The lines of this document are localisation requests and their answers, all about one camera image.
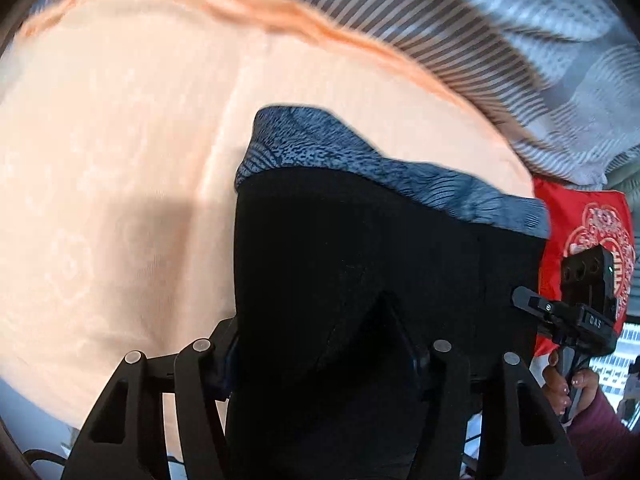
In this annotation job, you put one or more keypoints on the red patterned cushion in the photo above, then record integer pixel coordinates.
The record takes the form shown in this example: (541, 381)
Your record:
(575, 220)

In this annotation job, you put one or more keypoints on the person's right hand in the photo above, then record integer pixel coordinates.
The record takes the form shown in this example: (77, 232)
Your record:
(560, 385)

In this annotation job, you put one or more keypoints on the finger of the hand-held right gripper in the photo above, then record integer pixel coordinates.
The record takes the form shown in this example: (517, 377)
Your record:
(530, 302)

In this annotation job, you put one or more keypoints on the grey white striped duvet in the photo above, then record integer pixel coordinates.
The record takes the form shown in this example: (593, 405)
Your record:
(500, 35)

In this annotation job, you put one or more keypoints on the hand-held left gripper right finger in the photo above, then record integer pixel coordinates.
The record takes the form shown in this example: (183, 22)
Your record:
(447, 390)

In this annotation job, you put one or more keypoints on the orange bed sheet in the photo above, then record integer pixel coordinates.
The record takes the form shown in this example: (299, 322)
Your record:
(125, 160)

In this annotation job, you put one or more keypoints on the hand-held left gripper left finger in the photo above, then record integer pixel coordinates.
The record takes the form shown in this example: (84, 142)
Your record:
(197, 390)

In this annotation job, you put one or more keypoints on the black pants with grey waistband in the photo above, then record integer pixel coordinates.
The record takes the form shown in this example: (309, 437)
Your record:
(360, 260)

